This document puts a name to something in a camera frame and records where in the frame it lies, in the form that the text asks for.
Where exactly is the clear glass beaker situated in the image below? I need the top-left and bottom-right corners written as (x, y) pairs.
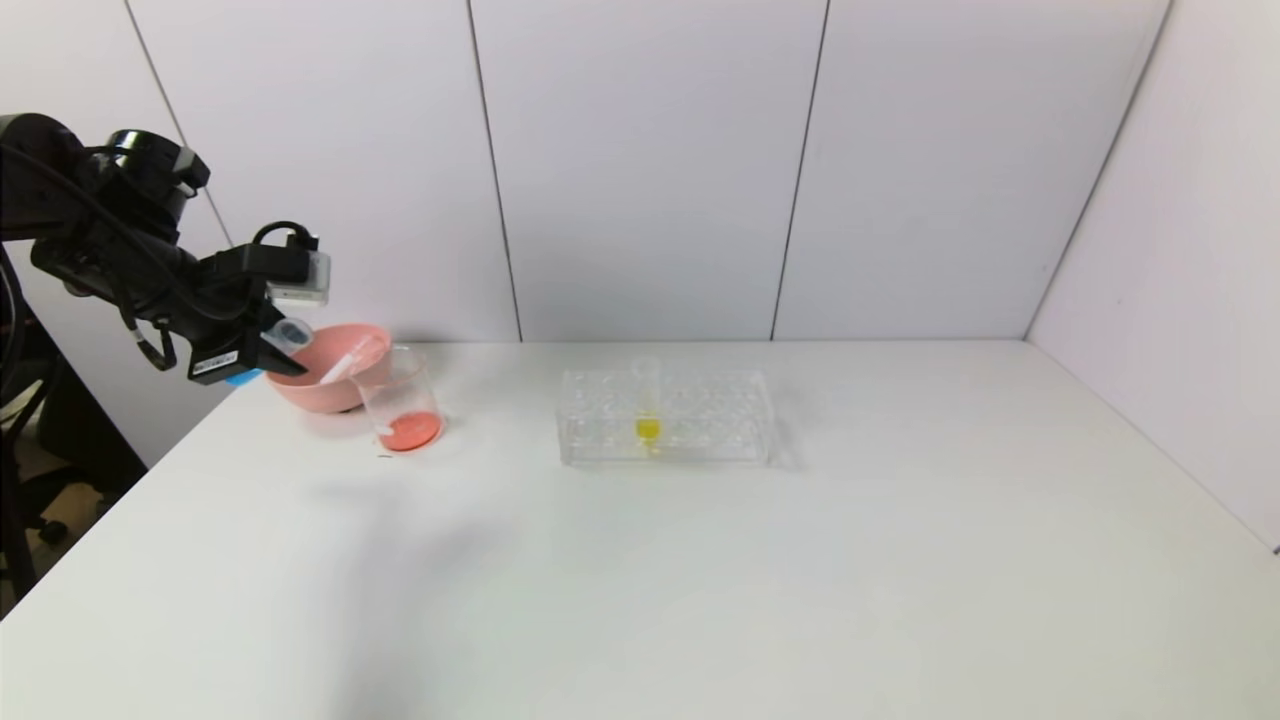
top-left (355, 345), bottom-right (446, 454)

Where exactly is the clear acrylic test tube rack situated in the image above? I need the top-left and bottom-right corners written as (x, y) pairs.
top-left (557, 368), bottom-right (779, 469)

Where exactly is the test tube with blue pigment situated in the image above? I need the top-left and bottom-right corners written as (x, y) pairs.
top-left (225, 317), bottom-right (314, 387)

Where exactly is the pink plastic bowl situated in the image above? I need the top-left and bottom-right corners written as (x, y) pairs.
top-left (262, 322), bottom-right (393, 414)

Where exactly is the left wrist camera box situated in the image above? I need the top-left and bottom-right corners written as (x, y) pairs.
top-left (252, 222), bottom-right (332, 307)

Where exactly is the test tube with yellow pigment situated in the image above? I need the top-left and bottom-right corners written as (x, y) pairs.
top-left (632, 357), bottom-right (666, 454)

